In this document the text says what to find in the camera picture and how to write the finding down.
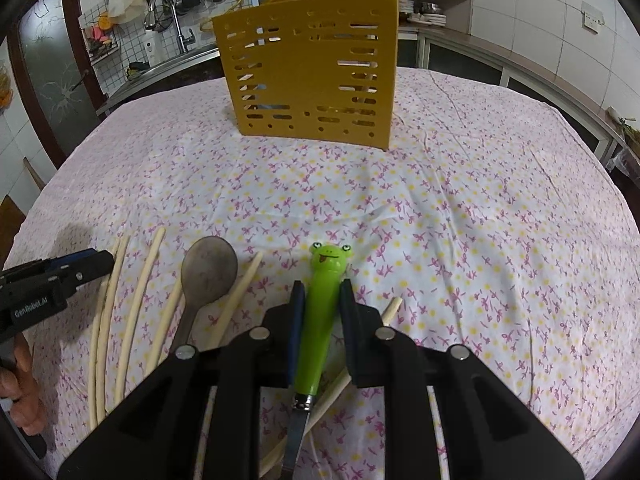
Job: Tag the pink floral tablecloth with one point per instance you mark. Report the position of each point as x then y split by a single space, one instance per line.
488 216

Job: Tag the cream chopstick under fork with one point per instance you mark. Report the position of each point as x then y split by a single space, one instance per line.
237 293

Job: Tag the chrome kitchen faucet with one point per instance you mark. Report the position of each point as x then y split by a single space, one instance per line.
161 15

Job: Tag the cream chopstick beside spoon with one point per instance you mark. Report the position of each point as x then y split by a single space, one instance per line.
163 327

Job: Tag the yellow perforated utensil holder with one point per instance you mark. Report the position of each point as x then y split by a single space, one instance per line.
312 69

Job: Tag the left hand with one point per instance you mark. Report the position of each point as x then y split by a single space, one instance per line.
27 412

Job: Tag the cream chopstick centre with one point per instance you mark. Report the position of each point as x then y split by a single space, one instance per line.
128 338

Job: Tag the brown wooden door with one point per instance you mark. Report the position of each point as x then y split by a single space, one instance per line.
54 75

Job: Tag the cream chopstick far left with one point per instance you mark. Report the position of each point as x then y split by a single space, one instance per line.
97 354

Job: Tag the cream chopstick far right curved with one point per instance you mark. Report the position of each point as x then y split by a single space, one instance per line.
326 400

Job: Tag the white wall socket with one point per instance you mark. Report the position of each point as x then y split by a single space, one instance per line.
592 18

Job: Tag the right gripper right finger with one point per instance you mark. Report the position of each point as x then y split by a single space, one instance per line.
377 355

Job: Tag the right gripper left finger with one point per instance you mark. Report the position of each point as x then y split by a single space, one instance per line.
280 349

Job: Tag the metal spoon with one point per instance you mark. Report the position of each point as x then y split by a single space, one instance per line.
208 272

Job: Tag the green frog handle fork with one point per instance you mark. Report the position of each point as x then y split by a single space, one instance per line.
328 265

